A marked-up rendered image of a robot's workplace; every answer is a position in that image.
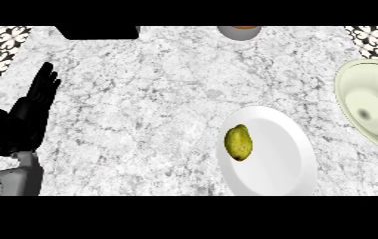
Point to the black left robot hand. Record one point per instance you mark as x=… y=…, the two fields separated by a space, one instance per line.
x=30 y=113

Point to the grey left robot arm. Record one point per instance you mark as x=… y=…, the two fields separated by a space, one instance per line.
x=23 y=178

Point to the white plate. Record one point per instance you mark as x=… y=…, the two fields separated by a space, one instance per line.
x=281 y=163

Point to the pale green bowl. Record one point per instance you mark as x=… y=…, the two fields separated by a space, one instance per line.
x=362 y=96

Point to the black appliance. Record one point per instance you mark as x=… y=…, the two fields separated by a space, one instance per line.
x=98 y=32

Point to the grey cup with orange content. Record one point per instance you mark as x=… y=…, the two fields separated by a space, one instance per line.
x=238 y=33

